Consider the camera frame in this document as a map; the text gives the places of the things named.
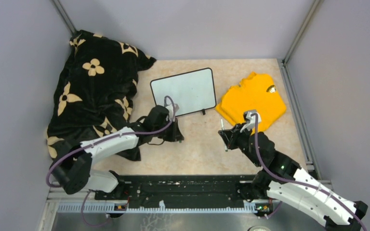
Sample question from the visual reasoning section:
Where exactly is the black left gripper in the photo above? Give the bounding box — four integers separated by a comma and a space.
153, 116, 184, 141

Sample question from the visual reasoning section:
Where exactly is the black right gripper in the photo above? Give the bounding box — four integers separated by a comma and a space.
220, 122, 262, 167

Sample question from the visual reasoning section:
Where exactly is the green whiteboard marker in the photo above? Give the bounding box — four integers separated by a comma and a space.
220, 118, 228, 152

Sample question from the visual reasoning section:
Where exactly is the black framed whiteboard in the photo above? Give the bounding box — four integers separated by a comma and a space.
150, 67, 217, 116

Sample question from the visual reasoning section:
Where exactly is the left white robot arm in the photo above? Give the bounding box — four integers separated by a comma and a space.
47, 103, 184, 199

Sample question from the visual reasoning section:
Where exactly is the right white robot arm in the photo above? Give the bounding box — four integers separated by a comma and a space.
218, 124, 368, 231

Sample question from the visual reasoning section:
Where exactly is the yellow folded sweatshirt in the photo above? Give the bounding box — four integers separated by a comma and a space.
215, 72, 287, 132

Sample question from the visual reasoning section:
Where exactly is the black floral plush blanket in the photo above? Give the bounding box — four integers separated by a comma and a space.
46, 30, 156, 159

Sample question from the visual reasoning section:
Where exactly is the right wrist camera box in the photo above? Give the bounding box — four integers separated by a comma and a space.
241, 110, 262, 132

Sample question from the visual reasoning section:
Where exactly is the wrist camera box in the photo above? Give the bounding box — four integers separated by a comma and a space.
241, 110, 262, 132
165, 103, 179, 120

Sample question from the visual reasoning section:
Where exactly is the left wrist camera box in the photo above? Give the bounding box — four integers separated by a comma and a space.
165, 103, 179, 120

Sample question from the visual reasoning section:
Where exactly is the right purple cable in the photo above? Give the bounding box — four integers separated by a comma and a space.
251, 113, 368, 231

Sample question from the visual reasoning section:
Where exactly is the purple cable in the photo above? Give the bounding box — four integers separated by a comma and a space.
251, 113, 368, 231
46, 95, 177, 229

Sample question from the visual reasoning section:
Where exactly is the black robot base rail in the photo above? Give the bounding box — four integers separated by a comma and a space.
94, 175, 278, 217

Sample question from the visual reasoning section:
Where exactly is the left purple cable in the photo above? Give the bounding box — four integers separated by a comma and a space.
46, 95, 177, 229

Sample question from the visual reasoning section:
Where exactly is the aluminium frame post right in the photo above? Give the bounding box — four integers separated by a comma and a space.
282, 0, 324, 66

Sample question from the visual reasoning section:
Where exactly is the aluminium frame post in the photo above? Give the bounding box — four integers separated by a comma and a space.
282, 0, 324, 66
50, 0, 77, 35

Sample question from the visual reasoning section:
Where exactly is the aluminium frame post left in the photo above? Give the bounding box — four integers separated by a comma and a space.
50, 0, 77, 35

